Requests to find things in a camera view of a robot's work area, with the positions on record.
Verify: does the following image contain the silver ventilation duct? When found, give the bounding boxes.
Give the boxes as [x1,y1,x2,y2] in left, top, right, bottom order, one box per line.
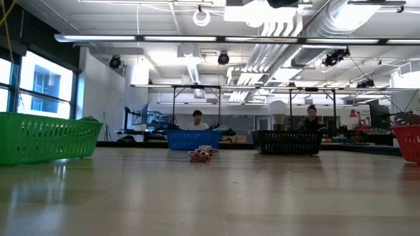
[290,0,383,68]

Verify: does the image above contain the black plastic basket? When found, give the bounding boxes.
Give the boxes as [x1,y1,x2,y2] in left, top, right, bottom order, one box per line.
[251,130,325,156]

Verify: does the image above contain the black background rig frame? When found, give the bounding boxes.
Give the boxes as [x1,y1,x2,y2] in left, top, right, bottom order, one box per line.
[288,87,338,137]
[171,84,222,130]

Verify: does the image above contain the overhead LED light bar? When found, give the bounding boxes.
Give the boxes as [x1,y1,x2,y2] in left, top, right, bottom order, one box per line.
[54,33,420,46]

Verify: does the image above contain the large window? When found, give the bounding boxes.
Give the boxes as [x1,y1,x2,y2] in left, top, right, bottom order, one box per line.
[0,50,78,121]

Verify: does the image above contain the black ceiling camera cluster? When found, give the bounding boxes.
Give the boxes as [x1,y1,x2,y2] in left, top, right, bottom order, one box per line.
[322,47,351,68]

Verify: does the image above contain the black aluminium table frame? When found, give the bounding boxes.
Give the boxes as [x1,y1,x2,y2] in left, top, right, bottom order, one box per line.
[96,140,403,157]

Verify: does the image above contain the person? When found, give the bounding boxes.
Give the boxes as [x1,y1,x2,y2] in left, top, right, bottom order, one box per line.
[184,109,210,131]
[303,104,326,132]

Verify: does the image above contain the white hanging ring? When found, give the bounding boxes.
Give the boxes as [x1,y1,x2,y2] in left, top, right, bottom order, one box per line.
[192,9,211,28]

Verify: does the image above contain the red desk lamp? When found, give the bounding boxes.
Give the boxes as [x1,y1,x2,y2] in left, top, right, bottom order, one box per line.
[348,109,364,128]

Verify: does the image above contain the blue plastic basket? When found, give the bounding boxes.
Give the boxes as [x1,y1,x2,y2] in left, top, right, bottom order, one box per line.
[165,129,221,151]

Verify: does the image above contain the black computer monitor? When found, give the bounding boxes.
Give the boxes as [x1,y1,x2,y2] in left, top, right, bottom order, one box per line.
[369,99,392,130]

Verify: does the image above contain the red plastic basket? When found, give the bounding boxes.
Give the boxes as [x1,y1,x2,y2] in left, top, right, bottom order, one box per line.
[390,124,420,164]

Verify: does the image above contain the green plastic basket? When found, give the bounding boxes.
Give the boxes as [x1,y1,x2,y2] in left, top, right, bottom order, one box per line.
[0,111,104,166]

